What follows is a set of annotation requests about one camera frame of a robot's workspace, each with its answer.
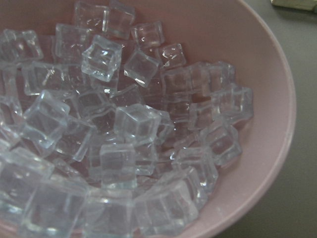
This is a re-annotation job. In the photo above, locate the pile of clear ice cubes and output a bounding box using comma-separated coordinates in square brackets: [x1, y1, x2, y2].
[0, 0, 254, 238]

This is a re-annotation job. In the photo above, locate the pink bowl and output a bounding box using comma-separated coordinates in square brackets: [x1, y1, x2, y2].
[0, 0, 297, 238]

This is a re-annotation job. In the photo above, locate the stainless steel ice scoop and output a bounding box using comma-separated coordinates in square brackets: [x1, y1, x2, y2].
[270, 0, 317, 13]

